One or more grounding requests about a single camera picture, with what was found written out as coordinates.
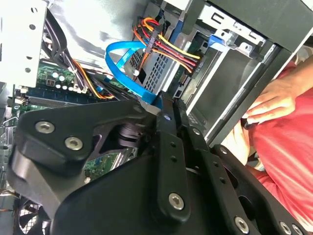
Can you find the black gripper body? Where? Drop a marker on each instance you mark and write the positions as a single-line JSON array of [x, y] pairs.
[[110, 208]]

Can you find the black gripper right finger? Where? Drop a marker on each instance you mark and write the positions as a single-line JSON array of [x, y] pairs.
[[220, 176]]

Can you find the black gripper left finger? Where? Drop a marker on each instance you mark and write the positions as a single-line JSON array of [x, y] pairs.
[[58, 122]]

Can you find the hard disk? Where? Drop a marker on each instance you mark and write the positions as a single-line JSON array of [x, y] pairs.
[[217, 40]]

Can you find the person's left hand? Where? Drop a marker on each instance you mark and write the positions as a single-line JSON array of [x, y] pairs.
[[238, 144]]

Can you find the person's right hand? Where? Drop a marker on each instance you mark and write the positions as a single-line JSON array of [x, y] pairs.
[[274, 100]]

